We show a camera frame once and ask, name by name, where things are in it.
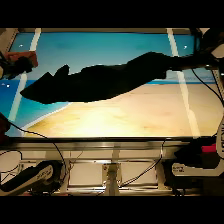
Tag dark blue jeans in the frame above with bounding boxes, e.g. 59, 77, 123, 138
19, 51, 201, 105

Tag red-brown garment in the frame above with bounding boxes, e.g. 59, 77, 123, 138
5, 51, 39, 68

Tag silver frame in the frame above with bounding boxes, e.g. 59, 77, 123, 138
0, 137, 224, 197

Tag black cable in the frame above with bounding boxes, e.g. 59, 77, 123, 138
5, 120, 68, 174
190, 67, 224, 109
119, 139, 167, 188

